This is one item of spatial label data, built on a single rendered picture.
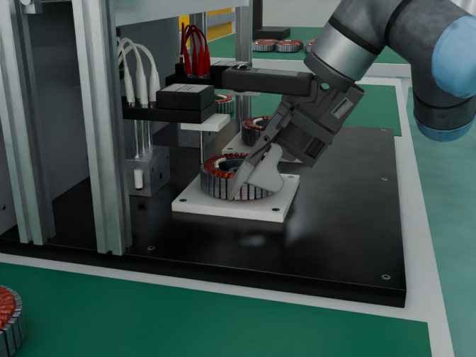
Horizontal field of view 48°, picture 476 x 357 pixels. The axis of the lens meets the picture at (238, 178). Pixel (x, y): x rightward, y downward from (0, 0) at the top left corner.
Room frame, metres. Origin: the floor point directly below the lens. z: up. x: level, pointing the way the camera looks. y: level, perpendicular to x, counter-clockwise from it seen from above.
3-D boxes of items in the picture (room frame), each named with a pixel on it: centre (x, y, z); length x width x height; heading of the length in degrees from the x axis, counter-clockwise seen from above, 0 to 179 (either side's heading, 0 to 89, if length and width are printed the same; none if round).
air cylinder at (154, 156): (0.73, 0.14, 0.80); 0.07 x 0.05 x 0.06; 166
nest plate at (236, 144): (0.93, -0.06, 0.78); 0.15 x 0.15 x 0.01; 76
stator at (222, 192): (0.70, 0.00, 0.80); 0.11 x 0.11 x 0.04
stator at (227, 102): (1.31, 0.06, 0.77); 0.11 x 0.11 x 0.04
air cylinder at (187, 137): (0.97, 0.08, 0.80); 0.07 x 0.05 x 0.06; 166
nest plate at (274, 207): (0.70, 0.00, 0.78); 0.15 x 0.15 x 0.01; 76
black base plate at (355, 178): (0.82, -0.02, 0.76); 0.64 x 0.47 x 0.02; 166
